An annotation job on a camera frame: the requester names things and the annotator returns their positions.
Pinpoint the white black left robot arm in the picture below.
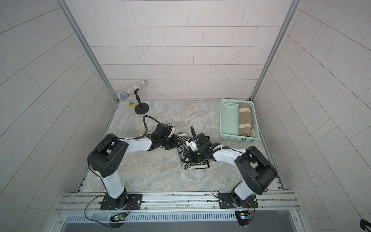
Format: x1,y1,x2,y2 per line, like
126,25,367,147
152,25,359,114
87,123,182,208

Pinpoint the brown beige plaid scarf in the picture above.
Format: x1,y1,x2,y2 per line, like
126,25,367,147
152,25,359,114
238,102,255,137

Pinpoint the right green circuit board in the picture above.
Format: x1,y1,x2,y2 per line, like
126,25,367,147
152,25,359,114
235,211,252,226

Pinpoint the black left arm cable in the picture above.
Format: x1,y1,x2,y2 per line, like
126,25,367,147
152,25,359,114
141,115,161,138

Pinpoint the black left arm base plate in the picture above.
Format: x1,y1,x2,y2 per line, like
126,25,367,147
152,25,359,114
99,194,143,210

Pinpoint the glittery silver microphone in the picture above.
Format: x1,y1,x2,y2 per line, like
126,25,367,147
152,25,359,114
119,80,147,101

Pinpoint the small yellow toy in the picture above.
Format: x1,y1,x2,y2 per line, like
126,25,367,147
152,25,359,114
128,101,135,108

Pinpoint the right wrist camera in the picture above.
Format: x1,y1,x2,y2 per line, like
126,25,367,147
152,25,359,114
186,138,199,151

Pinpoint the aluminium mounting rail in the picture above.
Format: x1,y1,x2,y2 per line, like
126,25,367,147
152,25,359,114
54,190,300,213

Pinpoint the green circuit board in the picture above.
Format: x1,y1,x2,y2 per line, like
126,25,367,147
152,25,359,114
235,211,252,226
109,213,127,222

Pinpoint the black round microphone stand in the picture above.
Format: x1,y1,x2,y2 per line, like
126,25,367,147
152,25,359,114
134,89,149,115

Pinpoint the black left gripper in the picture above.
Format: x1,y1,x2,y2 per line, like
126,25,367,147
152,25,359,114
158,134,183,149

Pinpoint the left green circuit board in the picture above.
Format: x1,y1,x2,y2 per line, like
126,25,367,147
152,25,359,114
109,213,127,222

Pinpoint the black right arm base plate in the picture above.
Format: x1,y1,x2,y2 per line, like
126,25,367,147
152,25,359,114
216,192,259,209

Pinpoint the mint green plastic basket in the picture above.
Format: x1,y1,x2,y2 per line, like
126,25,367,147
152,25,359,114
220,98,260,143

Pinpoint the black white houndstooth scarf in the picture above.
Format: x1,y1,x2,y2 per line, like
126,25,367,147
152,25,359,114
177,133,210,171

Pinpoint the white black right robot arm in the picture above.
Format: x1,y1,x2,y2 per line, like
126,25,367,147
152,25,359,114
186,126,277,201

